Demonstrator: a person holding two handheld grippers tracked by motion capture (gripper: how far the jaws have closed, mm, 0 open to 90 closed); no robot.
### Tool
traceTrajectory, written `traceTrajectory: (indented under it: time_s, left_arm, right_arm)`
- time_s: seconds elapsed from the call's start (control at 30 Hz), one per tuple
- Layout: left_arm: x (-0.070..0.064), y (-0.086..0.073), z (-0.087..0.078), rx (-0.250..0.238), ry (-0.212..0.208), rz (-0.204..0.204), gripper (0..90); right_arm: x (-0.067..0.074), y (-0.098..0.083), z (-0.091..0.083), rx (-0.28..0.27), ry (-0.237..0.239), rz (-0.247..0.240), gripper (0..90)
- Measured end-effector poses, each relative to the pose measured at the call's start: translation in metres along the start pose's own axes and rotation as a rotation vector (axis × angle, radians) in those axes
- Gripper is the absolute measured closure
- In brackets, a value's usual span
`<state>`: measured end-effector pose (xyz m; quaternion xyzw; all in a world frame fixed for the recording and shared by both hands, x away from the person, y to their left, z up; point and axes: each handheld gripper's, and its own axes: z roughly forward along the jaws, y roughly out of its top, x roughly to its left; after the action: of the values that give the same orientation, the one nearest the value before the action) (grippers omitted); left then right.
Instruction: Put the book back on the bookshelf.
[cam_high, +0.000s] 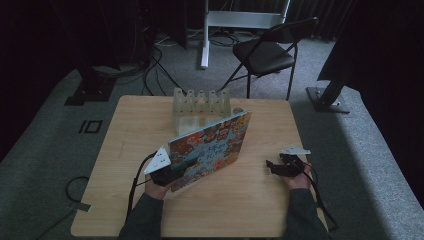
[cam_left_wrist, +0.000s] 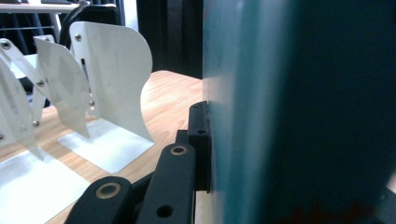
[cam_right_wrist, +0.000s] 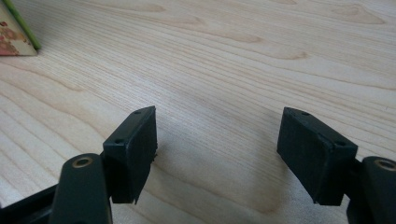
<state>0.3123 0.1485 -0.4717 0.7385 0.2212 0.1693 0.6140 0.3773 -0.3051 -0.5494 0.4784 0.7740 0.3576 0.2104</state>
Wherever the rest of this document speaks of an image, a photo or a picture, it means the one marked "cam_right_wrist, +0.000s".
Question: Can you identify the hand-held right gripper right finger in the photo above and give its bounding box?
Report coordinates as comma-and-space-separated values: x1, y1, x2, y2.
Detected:
276, 106, 360, 207

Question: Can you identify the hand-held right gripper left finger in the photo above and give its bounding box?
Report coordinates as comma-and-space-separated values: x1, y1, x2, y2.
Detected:
102, 105, 159, 205

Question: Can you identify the colourful picture book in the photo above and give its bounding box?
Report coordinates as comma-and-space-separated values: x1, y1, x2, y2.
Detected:
0, 0, 43, 57

